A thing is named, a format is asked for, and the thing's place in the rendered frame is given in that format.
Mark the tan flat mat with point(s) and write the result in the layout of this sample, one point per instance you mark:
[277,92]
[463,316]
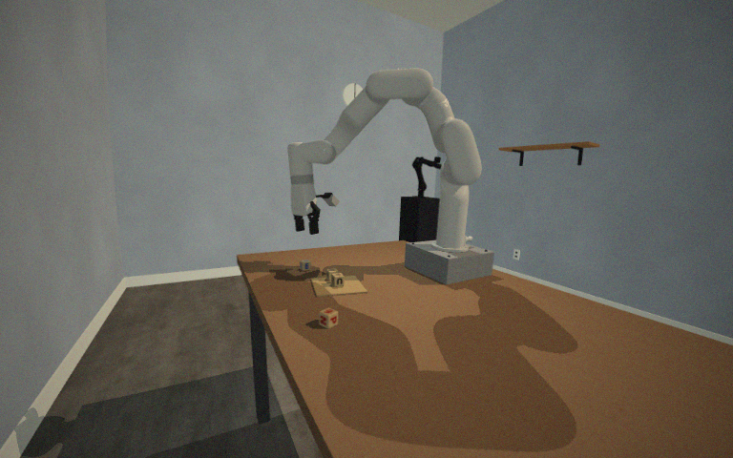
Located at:
[324,287]

